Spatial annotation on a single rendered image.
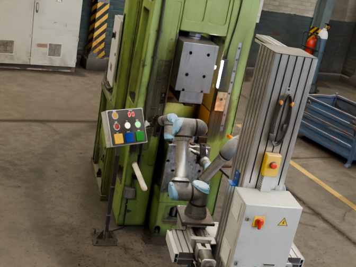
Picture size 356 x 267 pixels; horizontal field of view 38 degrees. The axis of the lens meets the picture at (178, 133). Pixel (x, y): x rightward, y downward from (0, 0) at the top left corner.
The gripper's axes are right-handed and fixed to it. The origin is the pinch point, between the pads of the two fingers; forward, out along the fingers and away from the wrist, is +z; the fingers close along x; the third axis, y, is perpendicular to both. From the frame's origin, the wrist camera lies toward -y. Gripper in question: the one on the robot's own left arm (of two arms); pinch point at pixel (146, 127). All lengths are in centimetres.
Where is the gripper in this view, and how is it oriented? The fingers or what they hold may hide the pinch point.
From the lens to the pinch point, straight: 401.5
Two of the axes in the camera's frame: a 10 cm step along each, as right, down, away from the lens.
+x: -7.6, 0.9, -6.5
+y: -1.6, -9.9, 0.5
